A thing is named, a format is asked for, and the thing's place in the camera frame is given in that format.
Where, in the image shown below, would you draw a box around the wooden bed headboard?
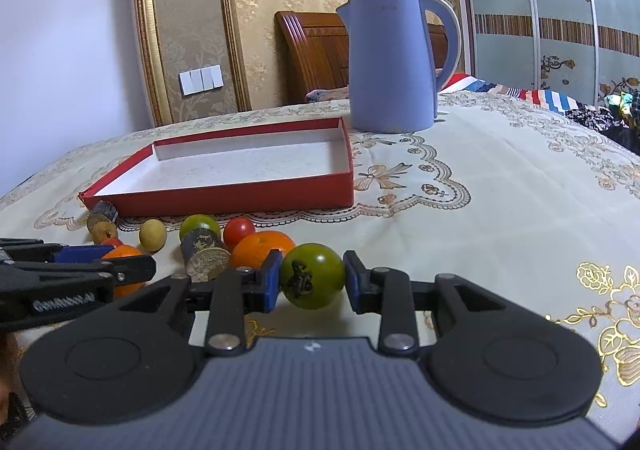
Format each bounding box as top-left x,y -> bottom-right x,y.
276,11 -> 447,102

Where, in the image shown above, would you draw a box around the orange tangerine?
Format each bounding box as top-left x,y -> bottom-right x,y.
102,244 -> 145,298
230,230 -> 296,269

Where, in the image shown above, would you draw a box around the blue electric kettle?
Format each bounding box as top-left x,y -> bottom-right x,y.
336,0 -> 462,134

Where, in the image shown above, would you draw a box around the red shallow box tray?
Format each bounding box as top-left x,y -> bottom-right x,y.
79,118 -> 355,218

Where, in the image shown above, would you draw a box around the pink pillow on bed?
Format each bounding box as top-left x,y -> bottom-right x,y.
305,86 -> 349,103

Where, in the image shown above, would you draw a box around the yellow longan fruit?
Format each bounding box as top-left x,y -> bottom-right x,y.
90,220 -> 118,245
139,219 -> 167,253

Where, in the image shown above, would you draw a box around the colourful striped bedding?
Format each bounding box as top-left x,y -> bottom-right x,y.
442,73 -> 639,154

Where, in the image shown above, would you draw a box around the red cherry tomato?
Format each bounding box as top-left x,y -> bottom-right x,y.
102,238 -> 122,248
222,216 -> 256,251

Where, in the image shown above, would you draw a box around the large dark log piece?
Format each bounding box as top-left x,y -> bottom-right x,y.
180,228 -> 231,282

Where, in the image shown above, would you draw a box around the white wall switch panel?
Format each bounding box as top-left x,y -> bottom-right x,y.
179,64 -> 224,96

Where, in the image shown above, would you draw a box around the green tomato with stem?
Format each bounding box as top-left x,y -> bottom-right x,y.
279,243 -> 346,310

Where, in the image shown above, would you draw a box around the small dark log piece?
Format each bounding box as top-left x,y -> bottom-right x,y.
87,201 -> 118,232

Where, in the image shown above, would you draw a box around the gold wall panel frame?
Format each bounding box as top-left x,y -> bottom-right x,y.
134,0 -> 252,126

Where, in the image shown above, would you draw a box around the patterned wardrobe sliding doors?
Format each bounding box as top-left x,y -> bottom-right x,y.
466,0 -> 639,104

